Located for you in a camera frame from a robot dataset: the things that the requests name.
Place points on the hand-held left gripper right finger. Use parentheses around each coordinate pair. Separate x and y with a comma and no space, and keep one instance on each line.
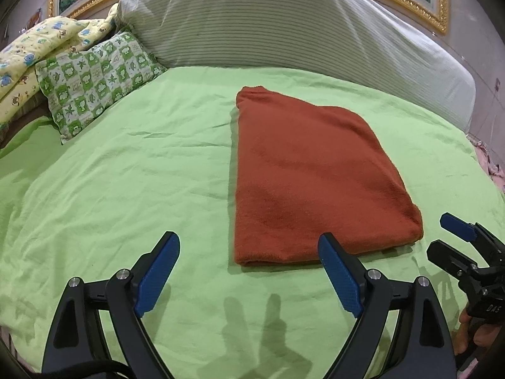
(341,280)

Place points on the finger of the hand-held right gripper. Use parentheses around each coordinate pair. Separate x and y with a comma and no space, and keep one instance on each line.
(446,253)
(457,225)

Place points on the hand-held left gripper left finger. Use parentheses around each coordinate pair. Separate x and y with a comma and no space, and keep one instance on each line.
(158,276)

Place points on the rust orange knit sweater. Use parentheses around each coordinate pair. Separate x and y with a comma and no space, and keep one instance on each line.
(315,166)

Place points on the person's right hand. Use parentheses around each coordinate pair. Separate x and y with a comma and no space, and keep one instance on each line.
(483,337)

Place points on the pink cloth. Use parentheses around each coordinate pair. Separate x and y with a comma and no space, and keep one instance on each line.
(495,169)

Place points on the light green bed sheet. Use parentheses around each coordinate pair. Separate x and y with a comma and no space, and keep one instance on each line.
(118,185)

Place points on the green patterned pillow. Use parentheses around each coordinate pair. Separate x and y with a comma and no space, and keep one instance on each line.
(94,83)

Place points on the dark brown blanket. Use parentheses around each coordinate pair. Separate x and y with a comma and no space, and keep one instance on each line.
(19,120)

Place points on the yellow patterned blanket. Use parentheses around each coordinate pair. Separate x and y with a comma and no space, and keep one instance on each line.
(39,43)

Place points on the white striped pillow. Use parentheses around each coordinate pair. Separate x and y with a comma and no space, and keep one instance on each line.
(276,19)

